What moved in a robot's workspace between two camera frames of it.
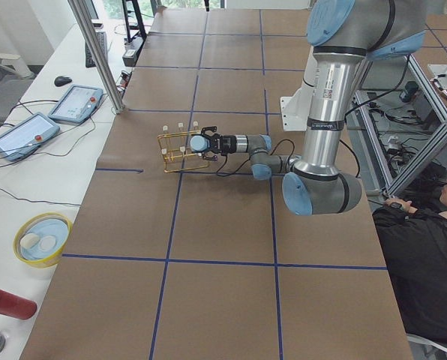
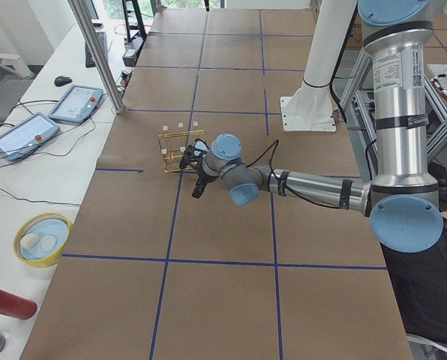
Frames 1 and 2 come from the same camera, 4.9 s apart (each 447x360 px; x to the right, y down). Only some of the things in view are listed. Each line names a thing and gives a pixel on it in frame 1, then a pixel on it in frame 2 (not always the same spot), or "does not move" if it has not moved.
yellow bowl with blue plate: (42, 239) does not move
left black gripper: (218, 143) → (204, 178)
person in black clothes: (425, 254) does not move
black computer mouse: (61, 80) does not move
